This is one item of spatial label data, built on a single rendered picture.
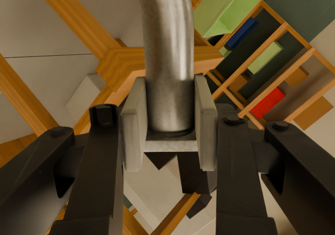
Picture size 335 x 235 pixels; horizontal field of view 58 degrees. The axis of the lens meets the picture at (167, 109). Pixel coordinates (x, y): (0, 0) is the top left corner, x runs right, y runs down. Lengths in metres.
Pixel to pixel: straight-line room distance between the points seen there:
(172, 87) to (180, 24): 0.04
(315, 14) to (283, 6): 0.55
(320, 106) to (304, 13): 1.65
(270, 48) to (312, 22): 0.92
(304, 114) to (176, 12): 5.39
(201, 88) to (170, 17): 0.04
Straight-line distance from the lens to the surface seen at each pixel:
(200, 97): 0.15
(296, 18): 5.98
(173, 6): 0.17
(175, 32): 0.17
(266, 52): 5.45
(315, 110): 5.54
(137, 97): 0.16
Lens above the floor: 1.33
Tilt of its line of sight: 9 degrees down
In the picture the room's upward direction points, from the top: 138 degrees clockwise
